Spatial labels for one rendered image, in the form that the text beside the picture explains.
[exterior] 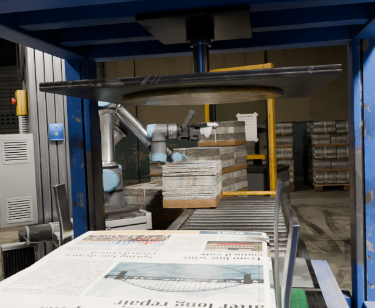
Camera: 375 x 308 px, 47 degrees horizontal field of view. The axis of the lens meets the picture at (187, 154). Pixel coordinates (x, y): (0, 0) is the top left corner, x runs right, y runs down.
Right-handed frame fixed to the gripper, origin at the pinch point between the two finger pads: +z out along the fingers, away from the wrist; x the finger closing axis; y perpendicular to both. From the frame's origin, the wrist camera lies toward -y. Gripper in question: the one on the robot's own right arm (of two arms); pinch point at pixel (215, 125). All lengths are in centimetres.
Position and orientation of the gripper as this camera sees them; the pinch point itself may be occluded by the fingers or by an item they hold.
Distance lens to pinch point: 222.5
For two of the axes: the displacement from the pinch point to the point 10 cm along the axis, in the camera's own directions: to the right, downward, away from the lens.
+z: 10.0, -0.4, 0.4
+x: 0.3, -0.9, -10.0
